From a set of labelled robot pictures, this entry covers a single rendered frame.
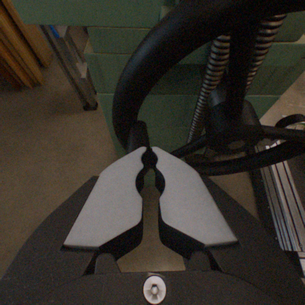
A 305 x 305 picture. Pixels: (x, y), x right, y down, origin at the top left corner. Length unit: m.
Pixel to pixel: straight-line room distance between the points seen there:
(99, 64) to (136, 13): 0.11
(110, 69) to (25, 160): 1.08
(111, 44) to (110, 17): 0.04
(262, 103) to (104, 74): 0.38
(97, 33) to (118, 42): 0.03
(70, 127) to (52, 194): 0.50
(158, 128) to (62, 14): 0.31
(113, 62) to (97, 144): 0.89
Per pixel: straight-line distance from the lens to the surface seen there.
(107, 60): 0.35
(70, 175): 1.14
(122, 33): 0.33
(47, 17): 0.35
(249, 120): 0.20
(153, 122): 0.46
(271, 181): 1.04
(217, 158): 0.43
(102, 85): 0.39
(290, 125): 0.50
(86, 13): 0.33
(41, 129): 1.44
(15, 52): 1.70
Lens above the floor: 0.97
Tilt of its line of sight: 61 degrees down
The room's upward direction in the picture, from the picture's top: 4 degrees clockwise
